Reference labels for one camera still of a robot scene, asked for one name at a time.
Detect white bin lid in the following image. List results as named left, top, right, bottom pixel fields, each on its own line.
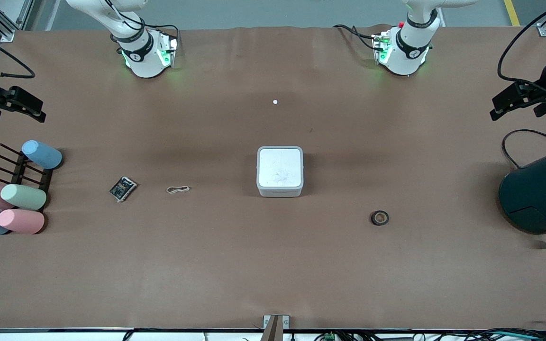
left=259, top=148, right=301, bottom=187

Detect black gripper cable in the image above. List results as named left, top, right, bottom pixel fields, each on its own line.
left=0, top=26, right=36, bottom=79
left=497, top=0, right=546, bottom=95

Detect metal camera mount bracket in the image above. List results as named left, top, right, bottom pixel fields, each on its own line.
left=263, top=314, right=290, bottom=341

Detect black cable bundle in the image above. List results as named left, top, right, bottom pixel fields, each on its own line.
left=463, top=322, right=546, bottom=341

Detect black snack wrapper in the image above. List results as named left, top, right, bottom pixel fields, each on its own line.
left=109, top=176, right=138, bottom=203

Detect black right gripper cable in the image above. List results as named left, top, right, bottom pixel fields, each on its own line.
left=0, top=26, right=36, bottom=79

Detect black appliance cable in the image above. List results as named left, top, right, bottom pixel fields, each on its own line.
left=501, top=129, right=546, bottom=169

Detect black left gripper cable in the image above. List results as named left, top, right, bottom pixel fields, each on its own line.
left=497, top=0, right=546, bottom=95

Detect black cup rack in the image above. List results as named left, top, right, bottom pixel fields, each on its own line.
left=0, top=142, right=54, bottom=212

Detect white trash bin body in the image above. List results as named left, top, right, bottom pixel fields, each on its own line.
left=256, top=145, right=305, bottom=198

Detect black arm base cables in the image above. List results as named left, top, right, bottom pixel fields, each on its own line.
left=333, top=24, right=379, bottom=52

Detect green cup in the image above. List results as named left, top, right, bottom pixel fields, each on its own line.
left=0, top=184, right=47, bottom=211

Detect dark teal round appliance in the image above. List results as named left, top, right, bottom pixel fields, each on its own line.
left=498, top=144, right=546, bottom=235

